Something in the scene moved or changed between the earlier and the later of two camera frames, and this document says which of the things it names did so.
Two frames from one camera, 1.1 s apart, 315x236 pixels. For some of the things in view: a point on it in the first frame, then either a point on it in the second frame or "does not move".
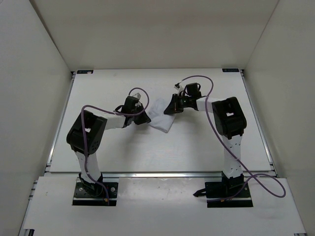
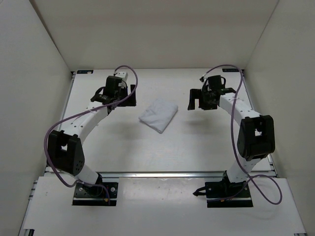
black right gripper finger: [179, 108] to [204, 103]
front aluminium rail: [163, 175] does not move
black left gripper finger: [145, 118] to [132, 98]
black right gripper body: [185, 101] to [205, 92]
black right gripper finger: [172, 107] to [195, 94]
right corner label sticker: [231, 70] does not move
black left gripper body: [139, 107] to [118, 94]
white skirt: [158, 119] does not move
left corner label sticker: [90, 72] does not move
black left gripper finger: [141, 118] to [123, 94]
